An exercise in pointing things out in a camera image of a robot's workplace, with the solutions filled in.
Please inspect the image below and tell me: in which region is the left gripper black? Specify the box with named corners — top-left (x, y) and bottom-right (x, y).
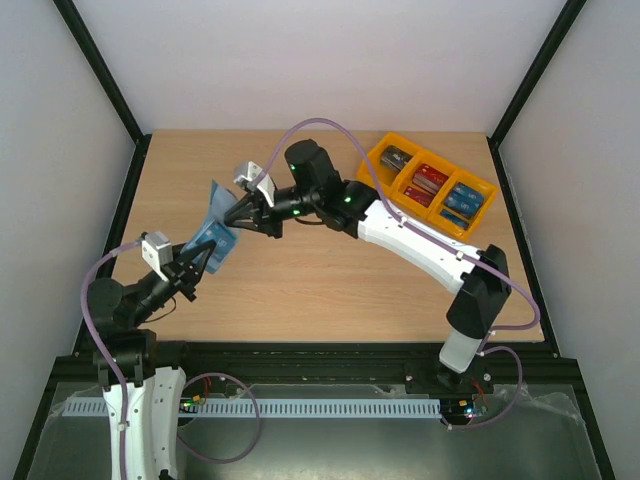
top-left (130, 237), bottom-right (217, 326)

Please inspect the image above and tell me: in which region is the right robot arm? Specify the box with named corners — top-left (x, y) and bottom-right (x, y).
top-left (224, 139), bottom-right (512, 392)

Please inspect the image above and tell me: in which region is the blue card stack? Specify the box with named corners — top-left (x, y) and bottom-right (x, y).
top-left (444, 182), bottom-right (485, 219)

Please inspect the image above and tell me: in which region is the light blue cable duct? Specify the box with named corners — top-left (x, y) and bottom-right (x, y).
top-left (61, 393), bottom-right (443, 419)

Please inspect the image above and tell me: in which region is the black card stack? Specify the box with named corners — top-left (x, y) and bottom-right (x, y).
top-left (380, 145), bottom-right (412, 172)

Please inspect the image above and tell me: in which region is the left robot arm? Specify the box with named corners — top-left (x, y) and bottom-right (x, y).
top-left (80, 232), bottom-right (217, 479)

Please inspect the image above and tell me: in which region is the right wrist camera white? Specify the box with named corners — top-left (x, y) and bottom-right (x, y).
top-left (233, 161), bottom-right (276, 208)

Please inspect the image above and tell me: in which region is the yellow three-compartment bin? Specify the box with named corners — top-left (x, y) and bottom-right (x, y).
top-left (357, 133), bottom-right (498, 241)

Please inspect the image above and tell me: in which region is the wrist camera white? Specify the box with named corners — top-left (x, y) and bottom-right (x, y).
top-left (141, 231), bottom-right (173, 282)
top-left (233, 161), bottom-right (276, 208)

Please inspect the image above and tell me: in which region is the black aluminium frame rail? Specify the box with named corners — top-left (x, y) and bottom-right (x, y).
top-left (45, 341), bottom-right (586, 393)

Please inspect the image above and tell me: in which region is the red card stack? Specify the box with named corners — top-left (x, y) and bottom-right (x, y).
top-left (412, 163), bottom-right (449, 195)

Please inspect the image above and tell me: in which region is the blue leather card holder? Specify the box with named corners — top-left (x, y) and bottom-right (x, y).
top-left (181, 180), bottom-right (240, 274)

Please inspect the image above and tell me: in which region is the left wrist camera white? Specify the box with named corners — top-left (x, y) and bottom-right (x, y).
top-left (141, 231), bottom-right (173, 282)

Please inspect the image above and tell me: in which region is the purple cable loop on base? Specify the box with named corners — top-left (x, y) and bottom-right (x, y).
top-left (174, 371), bottom-right (262, 464)

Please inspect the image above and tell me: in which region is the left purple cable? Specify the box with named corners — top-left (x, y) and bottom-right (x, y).
top-left (81, 239), bottom-right (149, 480)

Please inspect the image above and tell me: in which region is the loose blue card in bin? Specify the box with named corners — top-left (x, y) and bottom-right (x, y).
top-left (440, 209), bottom-right (469, 230)

